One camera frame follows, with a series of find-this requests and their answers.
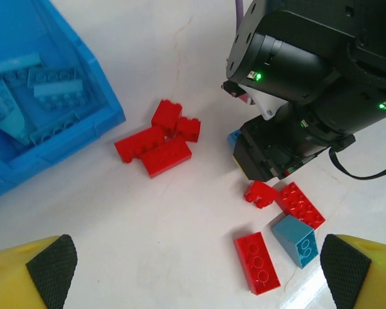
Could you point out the blue two-compartment plastic container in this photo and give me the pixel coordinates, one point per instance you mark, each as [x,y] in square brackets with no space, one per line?
[96,83]

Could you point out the red two-by-two lego brick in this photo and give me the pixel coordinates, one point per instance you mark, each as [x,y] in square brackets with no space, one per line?
[188,129]
[165,114]

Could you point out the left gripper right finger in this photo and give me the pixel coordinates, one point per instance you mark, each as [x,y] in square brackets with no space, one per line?
[370,277]

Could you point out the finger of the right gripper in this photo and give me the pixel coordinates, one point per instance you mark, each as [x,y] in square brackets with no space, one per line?
[255,151]

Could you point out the red arch lego brick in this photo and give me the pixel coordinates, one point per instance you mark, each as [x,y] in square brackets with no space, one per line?
[260,192]

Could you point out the blue slope lego brick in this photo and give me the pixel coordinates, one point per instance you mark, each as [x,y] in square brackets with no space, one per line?
[296,244]

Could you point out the red two-by-four lego brick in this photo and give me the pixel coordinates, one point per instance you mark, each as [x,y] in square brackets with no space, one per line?
[257,263]
[300,205]
[138,146]
[165,158]

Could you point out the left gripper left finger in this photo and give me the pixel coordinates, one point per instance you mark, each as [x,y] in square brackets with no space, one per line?
[13,277]

